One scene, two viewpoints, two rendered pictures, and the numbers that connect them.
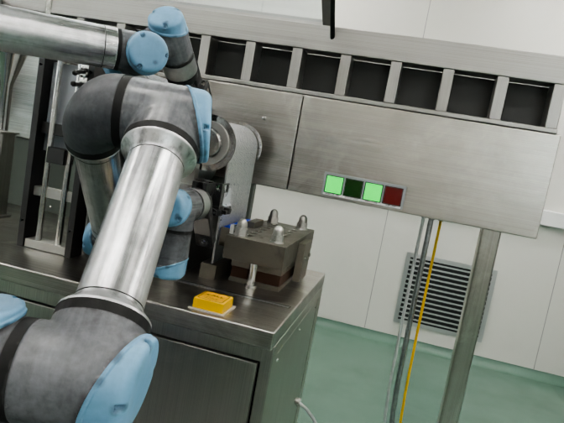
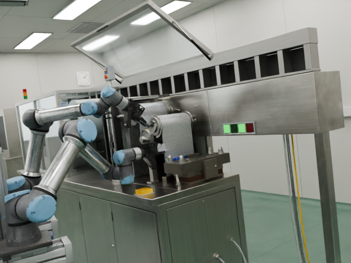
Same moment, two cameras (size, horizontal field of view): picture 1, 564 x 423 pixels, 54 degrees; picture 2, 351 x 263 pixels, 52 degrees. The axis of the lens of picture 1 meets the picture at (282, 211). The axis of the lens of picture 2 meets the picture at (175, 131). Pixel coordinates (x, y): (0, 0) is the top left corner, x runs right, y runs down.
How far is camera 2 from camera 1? 132 cm
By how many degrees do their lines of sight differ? 40
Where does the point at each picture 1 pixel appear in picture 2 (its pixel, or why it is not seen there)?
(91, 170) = not seen: hidden behind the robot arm
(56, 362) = (23, 202)
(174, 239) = (121, 168)
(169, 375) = (137, 222)
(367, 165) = (236, 115)
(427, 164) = (259, 107)
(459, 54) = (257, 47)
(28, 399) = (19, 212)
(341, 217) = not seen: outside the picture
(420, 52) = (242, 52)
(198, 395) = (144, 229)
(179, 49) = (113, 99)
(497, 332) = not seen: outside the picture
